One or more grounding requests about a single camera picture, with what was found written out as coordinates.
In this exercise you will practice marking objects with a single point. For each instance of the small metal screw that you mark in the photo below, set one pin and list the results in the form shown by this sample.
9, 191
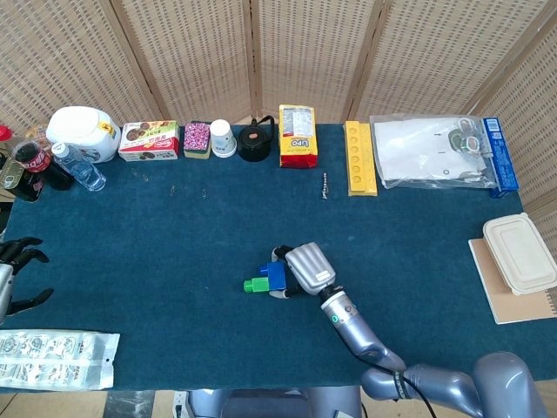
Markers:
324, 186

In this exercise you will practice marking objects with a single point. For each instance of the brown spiral notebook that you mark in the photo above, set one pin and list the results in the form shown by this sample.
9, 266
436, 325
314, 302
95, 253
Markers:
496, 287

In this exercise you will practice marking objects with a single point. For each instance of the clear water bottle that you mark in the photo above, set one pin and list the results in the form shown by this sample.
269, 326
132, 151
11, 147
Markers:
80, 170

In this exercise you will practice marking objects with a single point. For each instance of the right robot hand silver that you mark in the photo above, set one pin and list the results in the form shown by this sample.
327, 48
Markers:
311, 267

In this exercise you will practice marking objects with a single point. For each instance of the blue block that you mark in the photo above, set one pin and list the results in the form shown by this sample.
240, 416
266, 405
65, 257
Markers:
276, 276

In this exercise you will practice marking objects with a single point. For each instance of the green tape roll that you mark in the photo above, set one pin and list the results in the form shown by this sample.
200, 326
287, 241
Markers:
471, 144
456, 140

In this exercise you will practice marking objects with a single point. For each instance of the purple patterned sponge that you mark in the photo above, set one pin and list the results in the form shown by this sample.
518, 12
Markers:
196, 137

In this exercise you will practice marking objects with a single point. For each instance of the white paper cup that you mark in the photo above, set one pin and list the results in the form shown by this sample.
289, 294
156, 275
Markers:
223, 139

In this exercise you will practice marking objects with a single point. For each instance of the white plastic jug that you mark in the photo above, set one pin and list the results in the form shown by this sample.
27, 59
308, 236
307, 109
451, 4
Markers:
82, 128

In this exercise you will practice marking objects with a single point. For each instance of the red capped oil bottle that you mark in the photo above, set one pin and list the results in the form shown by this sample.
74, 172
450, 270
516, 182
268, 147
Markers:
3, 132

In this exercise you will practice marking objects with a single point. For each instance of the clear plastic bag with papers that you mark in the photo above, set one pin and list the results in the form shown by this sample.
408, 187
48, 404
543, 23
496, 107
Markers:
413, 152

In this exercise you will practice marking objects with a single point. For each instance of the left robot hand silver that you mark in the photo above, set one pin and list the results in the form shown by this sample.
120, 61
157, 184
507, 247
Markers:
4, 287

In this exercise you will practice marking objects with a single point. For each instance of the blue cardboard box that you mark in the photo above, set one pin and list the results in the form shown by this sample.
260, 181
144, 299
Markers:
502, 161

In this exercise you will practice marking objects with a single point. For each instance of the white plastic package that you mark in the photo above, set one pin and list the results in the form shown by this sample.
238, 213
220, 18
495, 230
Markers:
52, 359

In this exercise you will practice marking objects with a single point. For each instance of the woven folding screen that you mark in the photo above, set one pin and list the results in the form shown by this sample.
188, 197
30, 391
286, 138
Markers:
196, 52

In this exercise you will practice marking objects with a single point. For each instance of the red white cookie box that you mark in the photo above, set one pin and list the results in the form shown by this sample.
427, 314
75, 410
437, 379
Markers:
150, 141

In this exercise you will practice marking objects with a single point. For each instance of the yellow tray with holes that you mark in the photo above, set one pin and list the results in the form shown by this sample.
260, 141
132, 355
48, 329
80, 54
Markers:
360, 161

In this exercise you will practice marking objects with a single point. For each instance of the cola bottle red label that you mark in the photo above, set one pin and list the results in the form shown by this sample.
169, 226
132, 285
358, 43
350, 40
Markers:
37, 163

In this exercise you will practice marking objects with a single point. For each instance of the black teapot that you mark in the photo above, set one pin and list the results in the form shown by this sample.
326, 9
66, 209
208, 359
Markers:
253, 141

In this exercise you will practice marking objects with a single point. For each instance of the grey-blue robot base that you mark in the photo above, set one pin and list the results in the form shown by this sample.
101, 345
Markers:
270, 405

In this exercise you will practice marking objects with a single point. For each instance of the beige takeaway container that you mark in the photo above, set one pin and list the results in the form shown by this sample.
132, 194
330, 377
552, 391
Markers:
520, 252

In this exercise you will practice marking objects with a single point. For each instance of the right robot arm grey-blue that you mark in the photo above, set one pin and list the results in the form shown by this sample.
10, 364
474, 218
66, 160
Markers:
348, 326

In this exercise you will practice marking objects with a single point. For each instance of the green block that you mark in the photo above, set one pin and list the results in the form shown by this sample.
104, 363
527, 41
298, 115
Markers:
257, 285

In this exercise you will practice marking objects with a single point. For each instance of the yellow Lipo snack bag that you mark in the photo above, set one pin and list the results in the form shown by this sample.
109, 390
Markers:
298, 139

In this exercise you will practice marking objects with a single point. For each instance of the blue carpet table cover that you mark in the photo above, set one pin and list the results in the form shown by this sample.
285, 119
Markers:
174, 261

